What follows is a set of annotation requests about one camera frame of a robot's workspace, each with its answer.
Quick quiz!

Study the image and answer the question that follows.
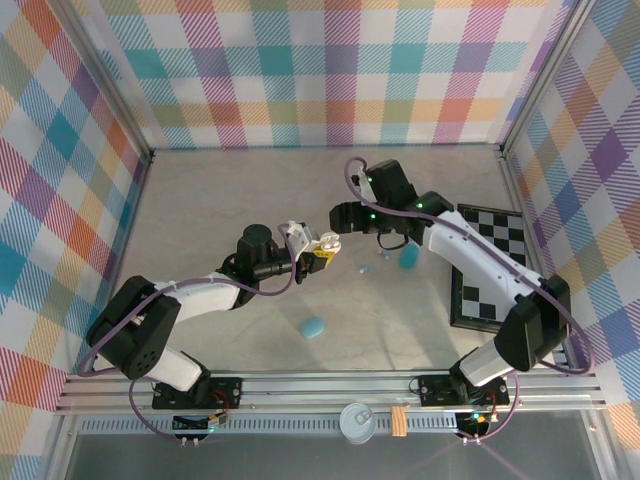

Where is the closed-type blue earbud case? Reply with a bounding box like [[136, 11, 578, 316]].
[[298, 316, 326, 342]]

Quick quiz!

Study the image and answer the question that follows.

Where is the long blue earbud case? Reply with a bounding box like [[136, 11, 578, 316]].
[[398, 243, 422, 272]]

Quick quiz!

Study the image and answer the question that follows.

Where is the black framed chessboard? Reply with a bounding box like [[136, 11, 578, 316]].
[[449, 202, 529, 334]]

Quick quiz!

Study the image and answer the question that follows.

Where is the silver tin can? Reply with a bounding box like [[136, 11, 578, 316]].
[[338, 402, 376, 445]]

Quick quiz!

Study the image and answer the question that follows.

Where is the slotted grey metal strip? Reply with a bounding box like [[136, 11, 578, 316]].
[[78, 417, 464, 437]]

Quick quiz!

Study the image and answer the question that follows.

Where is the thin black wire loop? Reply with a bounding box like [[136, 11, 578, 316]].
[[375, 230, 407, 252]]

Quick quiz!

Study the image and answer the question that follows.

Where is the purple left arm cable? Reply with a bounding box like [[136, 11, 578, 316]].
[[74, 222, 304, 445]]

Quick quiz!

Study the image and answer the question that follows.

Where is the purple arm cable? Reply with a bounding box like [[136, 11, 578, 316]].
[[344, 157, 596, 444], [74, 222, 304, 445]]

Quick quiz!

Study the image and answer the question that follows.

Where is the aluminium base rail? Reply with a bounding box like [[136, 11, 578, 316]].
[[53, 368, 610, 417]]

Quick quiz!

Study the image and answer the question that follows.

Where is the aluminium side rail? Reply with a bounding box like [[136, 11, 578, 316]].
[[87, 157, 154, 376]]

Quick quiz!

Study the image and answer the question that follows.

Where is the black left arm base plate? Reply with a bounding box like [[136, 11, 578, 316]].
[[151, 375, 245, 412]]

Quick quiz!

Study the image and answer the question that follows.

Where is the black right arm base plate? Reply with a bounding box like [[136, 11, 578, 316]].
[[417, 373, 512, 409]]

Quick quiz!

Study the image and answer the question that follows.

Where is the aluminium frame post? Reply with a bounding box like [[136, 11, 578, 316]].
[[499, 0, 599, 159], [58, 0, 156, 166]]

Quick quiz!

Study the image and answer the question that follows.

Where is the black electronics bracket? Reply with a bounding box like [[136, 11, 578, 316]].
[[455, 408, 497, 445], [171, 408, 234, 447]]

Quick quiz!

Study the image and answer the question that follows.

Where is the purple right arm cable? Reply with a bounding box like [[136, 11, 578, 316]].
[[344, 157, 596, 444]]

